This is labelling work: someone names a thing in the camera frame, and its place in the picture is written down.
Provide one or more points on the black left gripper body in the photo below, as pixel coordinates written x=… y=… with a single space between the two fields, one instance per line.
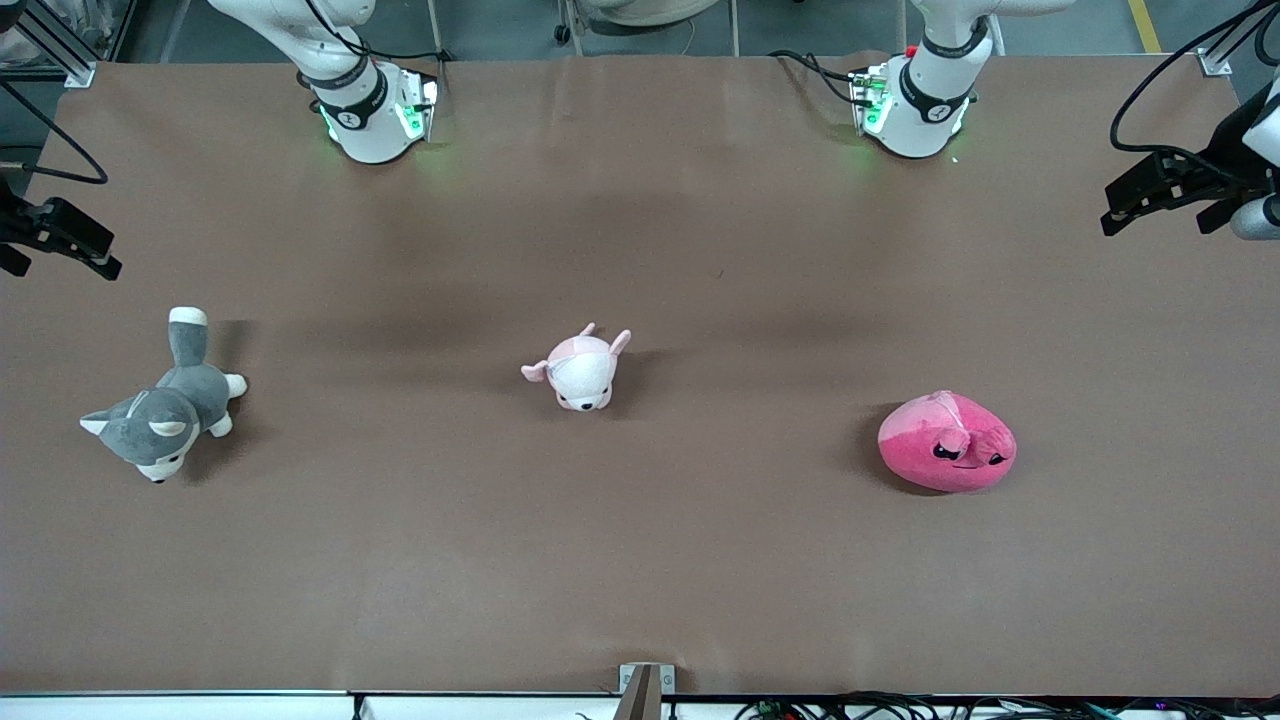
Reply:
x=1208 y=176

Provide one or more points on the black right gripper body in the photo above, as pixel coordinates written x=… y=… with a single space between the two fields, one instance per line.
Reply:
x=12 y=224

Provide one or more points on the hot pink round plush toy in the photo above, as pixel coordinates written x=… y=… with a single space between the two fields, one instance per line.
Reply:
x=945 y=450

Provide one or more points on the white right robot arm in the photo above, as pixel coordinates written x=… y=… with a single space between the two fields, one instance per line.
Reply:
x=365 y=130

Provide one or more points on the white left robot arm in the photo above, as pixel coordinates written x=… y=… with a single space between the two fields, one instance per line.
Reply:
x=915 y=125

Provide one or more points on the grey white husky plush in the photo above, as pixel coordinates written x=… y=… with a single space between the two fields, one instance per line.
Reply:
x=165 y=420

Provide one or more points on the light pink plush puppy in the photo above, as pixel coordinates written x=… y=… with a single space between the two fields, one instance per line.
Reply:
x=582 y=375

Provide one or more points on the white chair with metal legs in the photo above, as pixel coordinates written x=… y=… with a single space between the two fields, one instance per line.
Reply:
x=640 y=10

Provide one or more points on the aluminium frame profile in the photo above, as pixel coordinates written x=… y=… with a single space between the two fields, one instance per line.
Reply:
x=1225 y=55
x=65 y=55

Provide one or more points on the white table edge rail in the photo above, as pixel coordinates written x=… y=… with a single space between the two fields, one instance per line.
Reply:
x=180 y=706

